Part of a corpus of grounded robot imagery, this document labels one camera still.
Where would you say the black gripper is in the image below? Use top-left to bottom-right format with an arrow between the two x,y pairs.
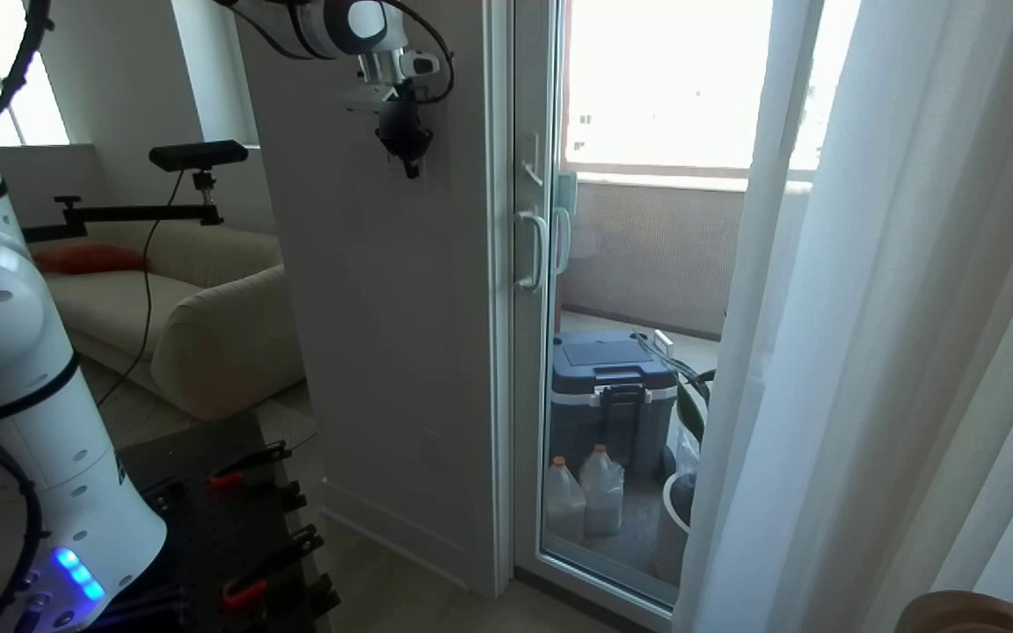
371,74 -> 434,183

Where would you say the white glass sliding door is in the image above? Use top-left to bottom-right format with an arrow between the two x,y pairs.
483,0 -> 774,633

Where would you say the cream sofa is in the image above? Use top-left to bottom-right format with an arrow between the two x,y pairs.
32,217 -> 307,425

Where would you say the blue grey cooler box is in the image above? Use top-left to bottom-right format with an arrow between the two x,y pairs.
549,328 -> 681,483

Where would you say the orange cushion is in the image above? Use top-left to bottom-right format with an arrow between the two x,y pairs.
36,238 -> 148,281

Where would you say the red black bar clamp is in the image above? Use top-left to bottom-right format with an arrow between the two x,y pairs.
216,524 -> 325,617
207,438 -> 294,496

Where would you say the clear plastic jug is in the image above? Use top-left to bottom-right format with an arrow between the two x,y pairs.
576,443 -> 629,543
540,452 -> 592,547

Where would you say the grey bucket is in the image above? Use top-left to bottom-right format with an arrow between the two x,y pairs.
655,469 -> 695,557

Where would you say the white sheer curtain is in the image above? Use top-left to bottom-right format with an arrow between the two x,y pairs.
667,0 -> 1013,633

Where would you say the brown wooden chair back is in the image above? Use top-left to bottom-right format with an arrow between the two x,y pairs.
889,588 -> 1013,633

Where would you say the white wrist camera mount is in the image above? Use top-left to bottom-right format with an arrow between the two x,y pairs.
339,43 -> 444,121

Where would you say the white door handle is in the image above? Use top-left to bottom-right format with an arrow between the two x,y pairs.
513,204 -> 549,297

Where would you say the black stereo camera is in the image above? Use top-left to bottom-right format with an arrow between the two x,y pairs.
148,136 -> 252,175

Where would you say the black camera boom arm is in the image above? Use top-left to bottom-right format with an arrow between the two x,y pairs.
19,165 -> 229,246

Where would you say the black camera cable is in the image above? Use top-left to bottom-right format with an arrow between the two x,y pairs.
92,170 -> 191,415

